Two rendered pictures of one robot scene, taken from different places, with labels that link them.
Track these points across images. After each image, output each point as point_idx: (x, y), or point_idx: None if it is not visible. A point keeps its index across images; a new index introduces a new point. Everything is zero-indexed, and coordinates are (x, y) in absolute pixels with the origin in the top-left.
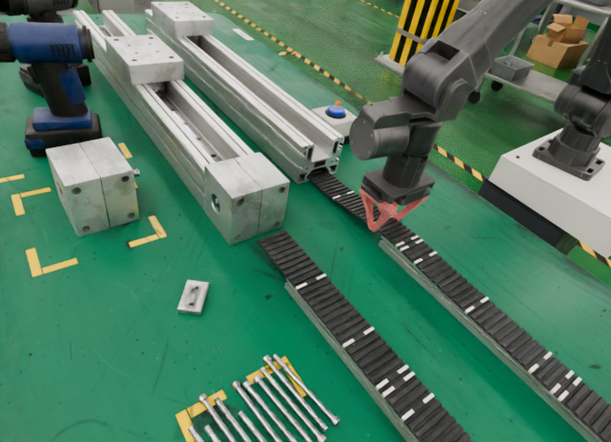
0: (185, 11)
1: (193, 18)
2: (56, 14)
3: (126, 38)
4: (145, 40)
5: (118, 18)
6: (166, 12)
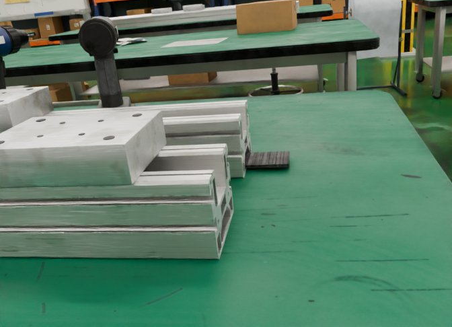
0: (62, 130)
1: (11, 131)
2: (97, 57)
3: (23, 92)
4: (0, 98)
5: (183, 120)
6: (81, 116)
